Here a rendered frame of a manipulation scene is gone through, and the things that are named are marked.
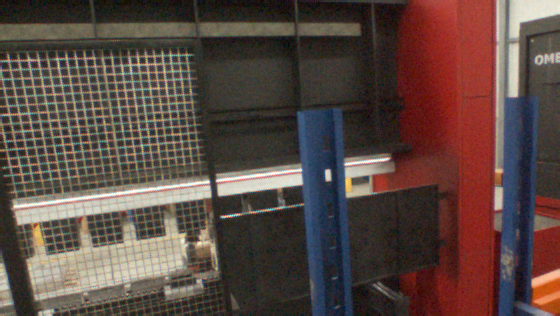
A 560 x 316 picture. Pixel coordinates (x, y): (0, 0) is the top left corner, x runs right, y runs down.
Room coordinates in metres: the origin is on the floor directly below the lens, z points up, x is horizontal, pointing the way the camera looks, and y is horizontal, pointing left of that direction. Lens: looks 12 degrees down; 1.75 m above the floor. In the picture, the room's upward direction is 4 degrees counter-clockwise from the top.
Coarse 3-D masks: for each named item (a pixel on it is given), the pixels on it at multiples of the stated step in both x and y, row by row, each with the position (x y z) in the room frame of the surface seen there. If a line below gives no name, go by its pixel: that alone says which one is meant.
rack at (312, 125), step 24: (312, 120) 0.62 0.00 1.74; (336, 120) 0.61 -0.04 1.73; (312, 144) 0.59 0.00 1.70; (336, 144) 0.61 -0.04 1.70; (312, 168) 0.59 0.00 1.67; (336, 168) 0.61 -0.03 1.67; (312, 192) 0.59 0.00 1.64; (336, 192) 0.63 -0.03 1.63; (312, 216) 0.59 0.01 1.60; (336, 216) 0.63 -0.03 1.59; (312, 240) 0.59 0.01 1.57; (336, 240) 0.63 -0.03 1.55; (312, 264) 0.59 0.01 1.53; (336, 264) 0.63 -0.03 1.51; (312, 288) 0.60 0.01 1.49; (336, 288) 0.63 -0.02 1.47; (312, 312) 0.61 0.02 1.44; (336, 312) 0.62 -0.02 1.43
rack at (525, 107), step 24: (528, 96) 0.74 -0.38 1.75; (504, 120) 0.72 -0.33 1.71; (528, 120) 0.74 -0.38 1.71; (504, 144) 0.72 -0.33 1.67; (528, 144) 0.74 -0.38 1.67; (504, 168) 0.72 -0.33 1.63; (528, 168) 0.74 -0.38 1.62; (504, 192) 0.72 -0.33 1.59; (528, 192) 0.73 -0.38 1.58; (504, 216) 0.71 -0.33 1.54; (528, 216) 0.73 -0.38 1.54; (504, 240) 0.71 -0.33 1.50; (528, 240) 0.72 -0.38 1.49; (504, 264) 0.71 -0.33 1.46; (528, 264) 0.72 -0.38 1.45; (504, 288) 0.71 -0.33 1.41; (528, 288) 0.72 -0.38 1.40; (552, 288) 0.75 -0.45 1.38; (504, 312) 0.71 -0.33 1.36; (528, 312) 0.68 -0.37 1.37; (552, 312) 0.73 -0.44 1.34
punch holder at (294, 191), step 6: (294, 186) 2.32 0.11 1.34; (300, 186) 2.33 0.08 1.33; (288, 192) 2.30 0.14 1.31; (294, 192) 2.32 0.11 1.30; (300, 192) 2.33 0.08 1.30; (288, 198) 2.30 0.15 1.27; (294, 198) 2.32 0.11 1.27; (300, 198) 2.33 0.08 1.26; (288, 204) 2.30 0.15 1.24; (294, 204) 2.31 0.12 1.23; (300, 204) 2.33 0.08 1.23
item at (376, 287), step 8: (352, 288) 2.21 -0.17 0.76; (360, 288) 2.12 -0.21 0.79; (368, 288) 2.02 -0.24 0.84; (376, 288) 1.96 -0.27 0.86; (384, 288) 1.96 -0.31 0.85; (360, 296) 2.11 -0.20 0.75; (368, 296) 2.03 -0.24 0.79; (376, 296) 1.96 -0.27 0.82; (384, 296) 1.90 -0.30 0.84; (392, 296) 1.87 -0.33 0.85; (400, 296) 1.86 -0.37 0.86; (408, 296) 1.81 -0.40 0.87; (368, 304) 2.02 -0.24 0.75; (376, 304) 1.96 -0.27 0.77; (384, 304) 1.88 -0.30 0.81; (392, 304) 1.81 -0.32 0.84; (400, 304) 1.79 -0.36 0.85; (408, 304) 1.81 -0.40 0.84; (384, 312) 1.88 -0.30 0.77; (392, 312) 1.83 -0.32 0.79; (400, 312) 1.80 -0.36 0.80
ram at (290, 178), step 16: (384, 160) 2.53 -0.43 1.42; (256, 176) 2.24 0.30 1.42; (272, 176) 2.27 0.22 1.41; (288, 176) 2.31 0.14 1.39; (352, 176) 2.45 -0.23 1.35; (160, 192) 2.06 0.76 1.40; (176, 192) 2.09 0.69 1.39; (192, 192) 2.12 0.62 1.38; (208, 192) 2.15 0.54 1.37; (224, 192) 2.18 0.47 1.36; (240, 192) 2.21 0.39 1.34; (32, 208) 1.86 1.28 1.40; (48, 208) 1.88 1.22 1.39; (64, 208) 1.90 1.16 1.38; (96, 208) 1.95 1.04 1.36; (112, 208) 1.98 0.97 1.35; (128, 208) 2.00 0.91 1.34
